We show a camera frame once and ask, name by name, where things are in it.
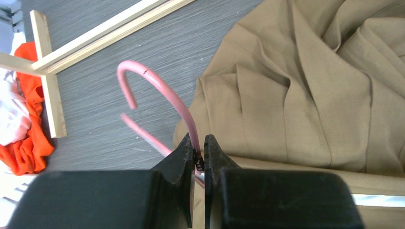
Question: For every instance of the orange cloth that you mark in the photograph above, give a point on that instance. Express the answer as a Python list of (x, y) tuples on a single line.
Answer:
[(24, 147)]

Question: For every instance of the aluminium rail frame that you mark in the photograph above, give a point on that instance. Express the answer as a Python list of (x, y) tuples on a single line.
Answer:
[(11, 15)]

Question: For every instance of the white cloth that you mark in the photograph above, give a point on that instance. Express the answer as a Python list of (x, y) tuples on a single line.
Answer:
[(14, 125)]

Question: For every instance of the pink wire hanger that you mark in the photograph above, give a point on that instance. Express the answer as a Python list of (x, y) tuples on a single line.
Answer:
[(170, 95)]

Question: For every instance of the tan brown garment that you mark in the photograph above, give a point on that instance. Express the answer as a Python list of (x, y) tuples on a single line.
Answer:
[(312, 84)]

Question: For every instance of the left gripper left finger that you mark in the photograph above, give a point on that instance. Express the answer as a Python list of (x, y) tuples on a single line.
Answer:
[(157, 198)]

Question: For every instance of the wooden clothes rack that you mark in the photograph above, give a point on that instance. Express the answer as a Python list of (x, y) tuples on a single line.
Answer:
[(51, 62)]

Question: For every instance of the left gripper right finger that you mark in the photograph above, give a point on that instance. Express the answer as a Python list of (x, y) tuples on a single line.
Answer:
[(237, 198)]

